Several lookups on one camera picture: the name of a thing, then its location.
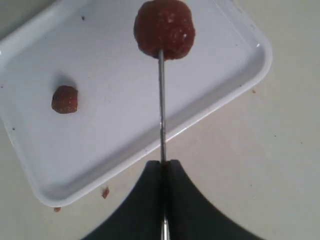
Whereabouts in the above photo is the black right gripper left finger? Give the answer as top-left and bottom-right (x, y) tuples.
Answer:
(84, 160), (164, 240)

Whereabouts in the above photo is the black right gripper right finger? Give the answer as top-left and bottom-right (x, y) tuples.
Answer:
(165, 160), (260, 240)

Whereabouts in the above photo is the thin metal skewer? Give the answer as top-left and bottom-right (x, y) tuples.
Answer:
(158, 49), (170, 240)

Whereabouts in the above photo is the white rectangular plastic tray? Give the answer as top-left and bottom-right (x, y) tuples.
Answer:
(0, 0), (272, 207)

